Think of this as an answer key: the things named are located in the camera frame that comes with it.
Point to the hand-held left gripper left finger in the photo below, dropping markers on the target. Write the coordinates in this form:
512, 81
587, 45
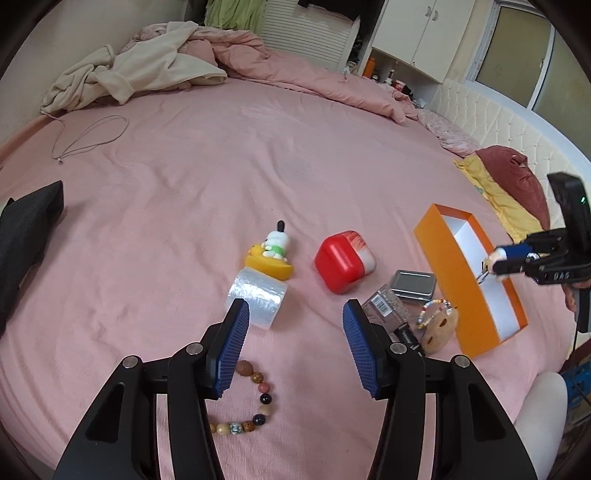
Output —
233, 350

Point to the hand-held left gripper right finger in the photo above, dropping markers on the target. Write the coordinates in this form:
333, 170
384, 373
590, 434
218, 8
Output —
362, 355

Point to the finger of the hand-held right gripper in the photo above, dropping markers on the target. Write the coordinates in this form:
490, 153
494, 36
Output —
517, 251
512, 266

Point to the orange cardboard box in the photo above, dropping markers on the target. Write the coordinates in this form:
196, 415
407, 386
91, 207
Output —
443, 258

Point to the red and white case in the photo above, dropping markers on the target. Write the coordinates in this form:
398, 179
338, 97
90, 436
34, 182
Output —
339, 263

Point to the white dog figurine yellow base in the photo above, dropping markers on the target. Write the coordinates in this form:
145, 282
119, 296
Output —
274, 242

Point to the black cylindrical tube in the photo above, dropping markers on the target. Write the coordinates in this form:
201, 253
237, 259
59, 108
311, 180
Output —
408, 337

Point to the clear tape roll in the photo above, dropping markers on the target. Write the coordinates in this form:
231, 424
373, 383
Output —
256, 295

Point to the dark red pillow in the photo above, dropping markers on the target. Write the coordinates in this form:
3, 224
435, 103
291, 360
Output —
512, 184

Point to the yellow pillow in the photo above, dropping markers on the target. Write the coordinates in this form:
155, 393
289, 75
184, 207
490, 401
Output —
480, 177

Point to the silver metal tin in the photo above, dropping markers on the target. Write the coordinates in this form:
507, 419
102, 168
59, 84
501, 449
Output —
413, 282

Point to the cream tufted headboard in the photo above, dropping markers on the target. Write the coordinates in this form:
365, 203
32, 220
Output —
508, 120

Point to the pink floral pillow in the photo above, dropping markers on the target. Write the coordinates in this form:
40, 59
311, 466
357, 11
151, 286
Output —
448, 131

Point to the person's leg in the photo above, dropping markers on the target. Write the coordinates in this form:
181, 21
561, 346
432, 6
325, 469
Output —
540, 424

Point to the window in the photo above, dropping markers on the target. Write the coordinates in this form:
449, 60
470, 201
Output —
517, 46

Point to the orange bottle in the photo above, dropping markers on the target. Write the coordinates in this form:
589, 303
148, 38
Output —
368, 68

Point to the black cloth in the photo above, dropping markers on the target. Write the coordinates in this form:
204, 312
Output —
23, 240

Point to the pink duvet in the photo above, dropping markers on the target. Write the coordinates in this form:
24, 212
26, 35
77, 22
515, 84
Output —
300, 74

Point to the cream garment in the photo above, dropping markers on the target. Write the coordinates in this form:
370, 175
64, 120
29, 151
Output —
152, 64

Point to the black hanging garment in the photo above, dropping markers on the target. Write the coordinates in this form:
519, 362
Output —
341, 7

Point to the white slatted panel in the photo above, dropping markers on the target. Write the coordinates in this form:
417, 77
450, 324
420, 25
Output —
309, 32

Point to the green hanging garment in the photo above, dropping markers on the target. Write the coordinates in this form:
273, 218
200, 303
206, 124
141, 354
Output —
235, 14

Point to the white wall cabinet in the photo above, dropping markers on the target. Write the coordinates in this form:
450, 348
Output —
415, 27

